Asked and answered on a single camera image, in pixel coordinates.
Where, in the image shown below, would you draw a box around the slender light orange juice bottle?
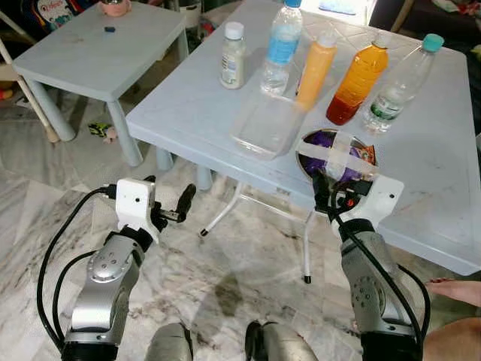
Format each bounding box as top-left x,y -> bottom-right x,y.
295,30 -> 337,112

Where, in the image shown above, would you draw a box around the pink round bowl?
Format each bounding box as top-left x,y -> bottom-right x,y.
99,0 -> 133,17

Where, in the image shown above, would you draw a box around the long black left arm cable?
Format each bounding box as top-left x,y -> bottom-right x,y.
37,186 -> 118,351

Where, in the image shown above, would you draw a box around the large light blue plastic table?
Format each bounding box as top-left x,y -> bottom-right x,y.
126,0 -> 481,285

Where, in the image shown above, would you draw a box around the orange and red drink bottle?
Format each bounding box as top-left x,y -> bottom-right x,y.
325,34 -> 390,126

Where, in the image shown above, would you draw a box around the dark bag with round logo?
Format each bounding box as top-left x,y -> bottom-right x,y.
30,0 -> 80,31

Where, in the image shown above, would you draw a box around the person's bare foot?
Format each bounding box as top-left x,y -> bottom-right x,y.
425,278 -> 481,308

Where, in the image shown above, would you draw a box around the small white-capped pale bottle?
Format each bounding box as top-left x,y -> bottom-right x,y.
220,21 -> 247,90

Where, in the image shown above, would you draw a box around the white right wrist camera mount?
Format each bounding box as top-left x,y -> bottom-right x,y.
342,177 -> 404,230

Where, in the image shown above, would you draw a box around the small green yellow toy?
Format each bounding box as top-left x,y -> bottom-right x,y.
88,122 -> 117,144

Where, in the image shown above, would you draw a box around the person's bare leg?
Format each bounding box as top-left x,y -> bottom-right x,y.
423,316 -> 481,361

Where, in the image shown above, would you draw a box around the small light blue plastic table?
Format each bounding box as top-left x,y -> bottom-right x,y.
13,0 -> 189,168

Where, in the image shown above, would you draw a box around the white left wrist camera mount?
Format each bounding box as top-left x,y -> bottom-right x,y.
115,178 -> 157,234

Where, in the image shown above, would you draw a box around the wooden stick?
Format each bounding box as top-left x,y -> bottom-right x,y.
0,38 -> 59,144

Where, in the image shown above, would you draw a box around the clear plastic food container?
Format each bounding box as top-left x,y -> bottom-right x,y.
230,96 -> 309,160

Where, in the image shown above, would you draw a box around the taped steel bowl purple contents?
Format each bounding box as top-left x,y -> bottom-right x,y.
296,129 -> 377,185

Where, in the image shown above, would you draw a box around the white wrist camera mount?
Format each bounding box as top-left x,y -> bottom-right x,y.
342,177 -> 404,230
115,178 -> 157,234

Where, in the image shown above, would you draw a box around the short black left arm cable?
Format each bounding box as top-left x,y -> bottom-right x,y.
53,250 -> 98,341

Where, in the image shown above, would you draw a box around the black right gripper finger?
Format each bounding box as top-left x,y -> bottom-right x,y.
313,170 -> 332,214

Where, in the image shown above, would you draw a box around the teal-capped clear water bottle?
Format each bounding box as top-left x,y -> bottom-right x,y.
362,33 -> 446,135

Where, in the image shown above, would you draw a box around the grey left robot leg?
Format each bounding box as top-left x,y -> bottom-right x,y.
144,323 -> 195,361

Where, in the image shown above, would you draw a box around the grey right robot leg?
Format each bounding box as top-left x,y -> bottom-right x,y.
244,321 -> 320,361

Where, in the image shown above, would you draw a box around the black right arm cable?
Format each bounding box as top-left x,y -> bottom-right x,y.
327,180 -> 431,348

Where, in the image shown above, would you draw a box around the grey robot leg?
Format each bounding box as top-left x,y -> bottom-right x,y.
144,323 -> 195,361
244,321 -> 320,361

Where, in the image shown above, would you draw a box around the blue-labelled clear water bottle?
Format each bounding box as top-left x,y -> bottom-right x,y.
260,0 -> 304,96

